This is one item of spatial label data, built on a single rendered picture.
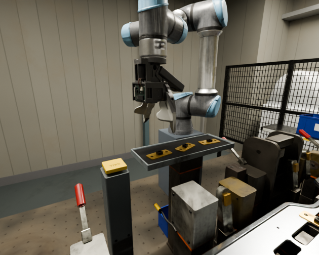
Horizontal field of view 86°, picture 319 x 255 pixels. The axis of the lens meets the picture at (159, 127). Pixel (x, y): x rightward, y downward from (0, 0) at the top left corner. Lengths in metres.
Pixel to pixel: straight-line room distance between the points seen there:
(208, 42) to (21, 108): 2.52
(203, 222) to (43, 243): 0.76
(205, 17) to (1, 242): 1.34
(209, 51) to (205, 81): 0.13
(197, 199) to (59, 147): 2.70
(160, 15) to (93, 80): 2.44
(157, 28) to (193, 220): 0.47
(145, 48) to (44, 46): 2.46
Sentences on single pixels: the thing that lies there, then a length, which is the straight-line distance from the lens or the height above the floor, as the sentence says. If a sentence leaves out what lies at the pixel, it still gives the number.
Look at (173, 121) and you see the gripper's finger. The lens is 0.47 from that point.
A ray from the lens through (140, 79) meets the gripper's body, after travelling 0.48.
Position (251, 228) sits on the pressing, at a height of 1.00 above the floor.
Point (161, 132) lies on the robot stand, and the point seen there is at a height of 1.09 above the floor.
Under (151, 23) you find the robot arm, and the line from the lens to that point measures 0.49.
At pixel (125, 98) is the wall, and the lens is 3.00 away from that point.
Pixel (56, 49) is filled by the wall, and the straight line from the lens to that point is 2.87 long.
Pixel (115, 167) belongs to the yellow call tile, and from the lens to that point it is 0.51.
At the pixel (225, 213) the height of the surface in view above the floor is 1.04.
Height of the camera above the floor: 1.40
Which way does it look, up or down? 15 degrees down
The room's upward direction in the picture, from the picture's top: straight up
